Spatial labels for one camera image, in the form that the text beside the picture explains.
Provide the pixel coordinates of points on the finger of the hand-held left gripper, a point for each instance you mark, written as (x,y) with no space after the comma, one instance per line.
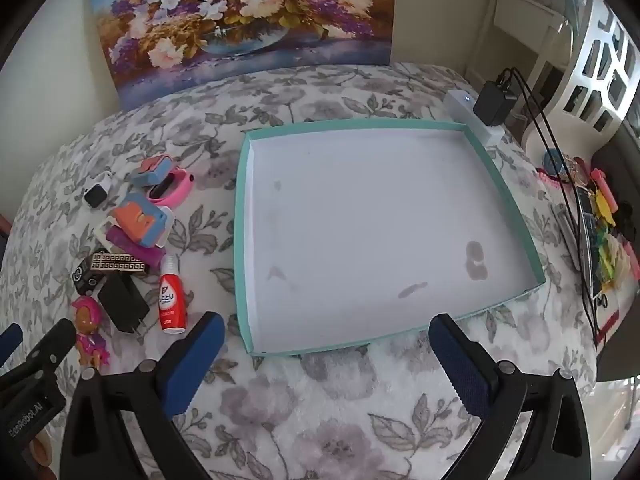
(10,340)
(52,345)

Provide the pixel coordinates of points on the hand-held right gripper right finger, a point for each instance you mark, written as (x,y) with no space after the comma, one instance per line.
(462,367)

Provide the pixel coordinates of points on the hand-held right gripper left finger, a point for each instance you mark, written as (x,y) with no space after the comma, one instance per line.
(197,360)

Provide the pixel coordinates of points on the pink puppy toy figure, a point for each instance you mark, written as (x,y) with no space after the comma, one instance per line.
(87,315)

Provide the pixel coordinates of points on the red white small bottle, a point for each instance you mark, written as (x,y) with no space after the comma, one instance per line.
(172,305)

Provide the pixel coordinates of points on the black charger plug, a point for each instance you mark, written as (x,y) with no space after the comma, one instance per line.
(120,302)

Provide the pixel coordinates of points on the black patterned buckle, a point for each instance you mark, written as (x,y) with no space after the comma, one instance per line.
(115,264)

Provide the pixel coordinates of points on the white plastic clip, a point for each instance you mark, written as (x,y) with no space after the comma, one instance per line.
(104,232)

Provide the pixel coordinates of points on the large orange blue toy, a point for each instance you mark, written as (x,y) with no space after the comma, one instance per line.
(137,220)

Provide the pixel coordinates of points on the pink fitness wristband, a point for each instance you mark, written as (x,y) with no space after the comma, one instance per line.
(180,192)

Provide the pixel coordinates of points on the teal shallow cardboard box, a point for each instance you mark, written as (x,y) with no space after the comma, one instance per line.
(375,220)

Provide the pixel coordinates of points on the small orange blue toy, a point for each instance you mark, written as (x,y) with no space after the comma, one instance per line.
(150,171)

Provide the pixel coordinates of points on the grey floral blanket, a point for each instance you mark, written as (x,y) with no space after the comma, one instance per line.
(350,410)

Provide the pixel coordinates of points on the purple plastic tube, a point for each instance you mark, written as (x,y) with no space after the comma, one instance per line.
(137,250)

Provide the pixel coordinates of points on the pile of colourful stationery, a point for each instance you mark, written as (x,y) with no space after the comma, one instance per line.
(607,220)

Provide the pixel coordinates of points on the white power strip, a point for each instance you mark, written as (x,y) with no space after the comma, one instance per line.
(457,102)

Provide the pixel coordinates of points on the floral still-life painting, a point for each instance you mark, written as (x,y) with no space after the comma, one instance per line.
(240,10)

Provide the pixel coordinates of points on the white lattice furniture panel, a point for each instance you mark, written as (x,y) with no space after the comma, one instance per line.
(595,35)

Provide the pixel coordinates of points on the white furniture frame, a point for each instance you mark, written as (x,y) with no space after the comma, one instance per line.
(520,10)

